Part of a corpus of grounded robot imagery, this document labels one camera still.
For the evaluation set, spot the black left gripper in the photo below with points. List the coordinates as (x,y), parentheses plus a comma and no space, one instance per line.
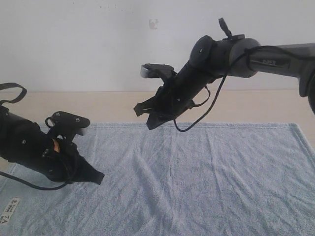
(65,164)

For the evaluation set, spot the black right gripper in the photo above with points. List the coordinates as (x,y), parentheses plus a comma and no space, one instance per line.
(170,101)

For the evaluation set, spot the light blue terry towel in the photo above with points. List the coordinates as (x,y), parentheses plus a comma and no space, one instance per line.
(218,179)

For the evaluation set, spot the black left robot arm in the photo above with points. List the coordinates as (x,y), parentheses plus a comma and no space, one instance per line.
(22,141)

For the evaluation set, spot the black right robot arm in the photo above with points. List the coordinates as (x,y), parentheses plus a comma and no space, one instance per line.
(209,60)

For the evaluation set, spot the white care label tag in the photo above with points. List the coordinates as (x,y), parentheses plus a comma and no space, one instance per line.
(9,210)

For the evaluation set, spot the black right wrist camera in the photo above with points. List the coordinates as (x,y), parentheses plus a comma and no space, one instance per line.
(154,71)

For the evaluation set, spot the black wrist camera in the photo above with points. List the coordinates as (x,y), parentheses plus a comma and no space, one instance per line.
(66,125)
(154,71)

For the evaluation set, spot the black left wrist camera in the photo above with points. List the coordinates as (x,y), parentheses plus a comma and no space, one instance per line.
(66,125)

